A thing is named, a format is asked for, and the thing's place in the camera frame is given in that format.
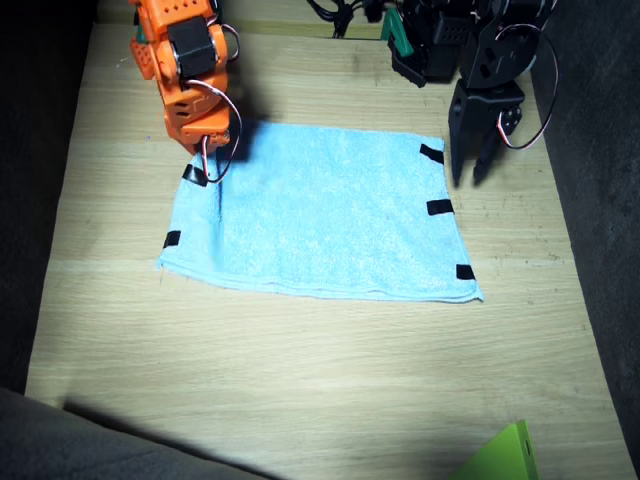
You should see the orange arm servo wire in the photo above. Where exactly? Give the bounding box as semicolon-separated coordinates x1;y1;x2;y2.
214;22;242;65

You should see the black cable bundle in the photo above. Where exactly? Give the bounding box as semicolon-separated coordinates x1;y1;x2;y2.
304;0;396;40

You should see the black gripper servo wire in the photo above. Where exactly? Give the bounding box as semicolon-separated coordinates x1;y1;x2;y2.
494;23;560;151

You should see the light blue towel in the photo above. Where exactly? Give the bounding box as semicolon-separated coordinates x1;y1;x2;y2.
157;121;486;305

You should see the dark grey foam panel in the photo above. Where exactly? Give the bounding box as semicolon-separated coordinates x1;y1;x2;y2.
0;384;286;480
529;0;640;480
0;0;99;396

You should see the lime green plastic wedge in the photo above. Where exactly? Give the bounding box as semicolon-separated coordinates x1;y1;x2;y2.
444;419;544;480

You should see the orange gripper servo wire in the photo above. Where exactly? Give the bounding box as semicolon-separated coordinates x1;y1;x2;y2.
184;78;245;185

